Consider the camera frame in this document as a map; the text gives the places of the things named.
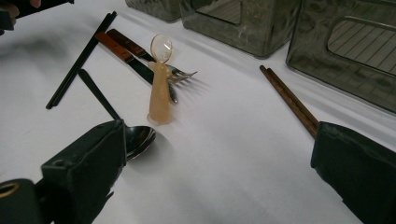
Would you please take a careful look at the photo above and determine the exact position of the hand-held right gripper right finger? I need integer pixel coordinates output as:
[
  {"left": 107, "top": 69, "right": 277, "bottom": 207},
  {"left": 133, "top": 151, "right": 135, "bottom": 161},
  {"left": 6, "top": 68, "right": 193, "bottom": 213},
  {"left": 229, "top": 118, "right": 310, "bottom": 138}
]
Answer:
[{"left": 310, "top": 120, "right": 396, "bottom": 224}]

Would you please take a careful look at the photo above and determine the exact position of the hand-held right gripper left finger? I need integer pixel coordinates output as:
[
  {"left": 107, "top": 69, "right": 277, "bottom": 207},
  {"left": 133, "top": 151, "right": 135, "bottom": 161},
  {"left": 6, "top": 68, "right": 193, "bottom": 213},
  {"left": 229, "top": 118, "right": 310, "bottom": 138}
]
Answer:
[{"left": 35, "top": 119, "right": 128, "bottom": 224}]

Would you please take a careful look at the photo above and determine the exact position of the black-handled metal spoon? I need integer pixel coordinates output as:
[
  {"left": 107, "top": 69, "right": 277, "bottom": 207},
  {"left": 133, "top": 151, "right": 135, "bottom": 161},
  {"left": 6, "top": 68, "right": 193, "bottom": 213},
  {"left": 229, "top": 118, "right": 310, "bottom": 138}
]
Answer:
[{"left": 78, "top": 68, "right": 157, "bottom": 161}]

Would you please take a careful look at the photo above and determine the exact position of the black chopstick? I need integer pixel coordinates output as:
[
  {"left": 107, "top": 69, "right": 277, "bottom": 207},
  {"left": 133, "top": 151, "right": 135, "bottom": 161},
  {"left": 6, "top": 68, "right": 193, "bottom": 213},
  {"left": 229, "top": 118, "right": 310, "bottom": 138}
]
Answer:
[
  {"left": 45, "top": 11, "right": 115, "bottom": 110},
  {"left": 48, "top": 10, "right": 119, "bottom": 110}
]

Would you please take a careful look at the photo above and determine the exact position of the wooden-handled knife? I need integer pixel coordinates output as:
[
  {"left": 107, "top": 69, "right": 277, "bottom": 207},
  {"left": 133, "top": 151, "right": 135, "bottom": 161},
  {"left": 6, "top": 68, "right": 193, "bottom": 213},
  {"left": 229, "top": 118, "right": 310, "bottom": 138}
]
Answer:
[{"left": 95, "top": 31, "right": 179, "bottom": 105}]

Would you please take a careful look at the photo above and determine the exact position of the wooden-handled fork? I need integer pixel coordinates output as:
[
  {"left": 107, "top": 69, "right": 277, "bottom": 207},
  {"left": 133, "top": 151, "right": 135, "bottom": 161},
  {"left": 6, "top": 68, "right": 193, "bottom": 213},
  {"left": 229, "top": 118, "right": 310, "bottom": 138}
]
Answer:
[{"left": 106, "top": 28, "right": 198, "bottom": 86}]

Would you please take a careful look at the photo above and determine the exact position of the brown wooden chopstick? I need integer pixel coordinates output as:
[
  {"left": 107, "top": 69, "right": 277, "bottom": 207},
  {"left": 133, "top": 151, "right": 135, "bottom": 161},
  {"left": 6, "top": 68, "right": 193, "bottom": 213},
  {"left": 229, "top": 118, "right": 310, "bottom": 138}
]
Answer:
[
  {"left": 265, "top": 67, "right": 320, "bottom": 133},
  {"left": 260, "top": 64, "right": 317, "bottom": 139}
]

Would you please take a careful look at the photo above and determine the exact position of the smoky transparent plastic bin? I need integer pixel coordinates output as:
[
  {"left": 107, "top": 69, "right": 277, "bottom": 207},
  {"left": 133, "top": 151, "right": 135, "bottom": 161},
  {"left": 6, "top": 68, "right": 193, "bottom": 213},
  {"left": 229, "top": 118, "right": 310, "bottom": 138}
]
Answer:
[
  {"left": 285, "top": 0, "right": 396, "bottom": 115},
  {"left": 125, "top": 0, "right": 182, "bottom": 23},
  {"left": 178, "top": 0, "right": 303, "bottom": 60}
]

